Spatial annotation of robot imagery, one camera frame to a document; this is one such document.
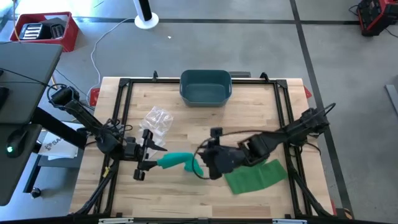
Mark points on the black desk support beam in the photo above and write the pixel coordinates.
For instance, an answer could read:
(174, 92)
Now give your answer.
(53, 126)

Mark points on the dark grey desk top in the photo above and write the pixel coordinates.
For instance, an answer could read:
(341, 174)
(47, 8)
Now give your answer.
(12, 180)

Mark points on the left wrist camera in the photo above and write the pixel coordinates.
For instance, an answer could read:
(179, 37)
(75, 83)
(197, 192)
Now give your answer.
(131, 141)

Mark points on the black slotted toaster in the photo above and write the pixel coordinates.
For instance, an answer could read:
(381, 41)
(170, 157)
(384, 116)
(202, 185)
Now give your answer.
(32, 31)

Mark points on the red and black cart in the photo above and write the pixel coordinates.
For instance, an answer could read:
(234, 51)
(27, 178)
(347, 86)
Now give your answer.
(376, 15)

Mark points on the dark green mesh sheet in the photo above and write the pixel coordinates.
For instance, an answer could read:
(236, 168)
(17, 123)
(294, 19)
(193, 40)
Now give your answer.
(255, 179)

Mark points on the white printed paper sheet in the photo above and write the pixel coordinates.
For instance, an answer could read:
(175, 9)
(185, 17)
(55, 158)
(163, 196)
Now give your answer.
(59, 149)

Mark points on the red table corner clamp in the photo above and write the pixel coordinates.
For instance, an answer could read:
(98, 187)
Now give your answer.
(94, 97)
(307, 92)

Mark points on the white fan stand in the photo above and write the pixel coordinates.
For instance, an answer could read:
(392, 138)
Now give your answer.
(146, 20)

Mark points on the red plastic crate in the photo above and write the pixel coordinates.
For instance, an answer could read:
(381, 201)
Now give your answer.
(66, 37)

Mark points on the black caster wheel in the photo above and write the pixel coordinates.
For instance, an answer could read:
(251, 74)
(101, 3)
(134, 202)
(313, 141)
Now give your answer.
(35, 193)

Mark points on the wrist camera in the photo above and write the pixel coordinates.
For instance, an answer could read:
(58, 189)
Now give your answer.
(216, 132)
(131, 141)

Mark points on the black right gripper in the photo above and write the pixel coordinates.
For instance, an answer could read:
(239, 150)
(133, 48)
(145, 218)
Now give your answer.
(224, 160)

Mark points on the teal plastic bin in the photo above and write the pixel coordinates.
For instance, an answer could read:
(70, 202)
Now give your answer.
(205, 90)

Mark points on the clear plastic bag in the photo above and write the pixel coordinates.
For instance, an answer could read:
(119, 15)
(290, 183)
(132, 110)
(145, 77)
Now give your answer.
(157, 119)

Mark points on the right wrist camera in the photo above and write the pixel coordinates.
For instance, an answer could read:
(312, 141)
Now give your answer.
(216, 132)

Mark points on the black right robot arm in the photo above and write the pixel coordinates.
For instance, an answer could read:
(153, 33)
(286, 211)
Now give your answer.
(280, 138)

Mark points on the small black appliance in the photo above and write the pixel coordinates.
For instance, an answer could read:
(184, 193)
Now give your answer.
(57, 30)

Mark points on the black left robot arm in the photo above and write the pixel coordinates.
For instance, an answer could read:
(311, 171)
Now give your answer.
(81, 113)

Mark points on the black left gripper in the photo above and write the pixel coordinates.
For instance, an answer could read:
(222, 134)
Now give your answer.
(132, 152)

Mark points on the black aluminium table frame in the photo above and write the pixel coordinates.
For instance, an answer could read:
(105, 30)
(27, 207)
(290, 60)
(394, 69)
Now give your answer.
(155, 81)

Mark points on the black computer mouse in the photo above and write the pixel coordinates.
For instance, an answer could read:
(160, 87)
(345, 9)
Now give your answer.
(17, 143)

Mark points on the teal green elastic bandage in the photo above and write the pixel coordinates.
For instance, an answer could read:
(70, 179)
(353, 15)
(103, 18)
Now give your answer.
(174, 158)

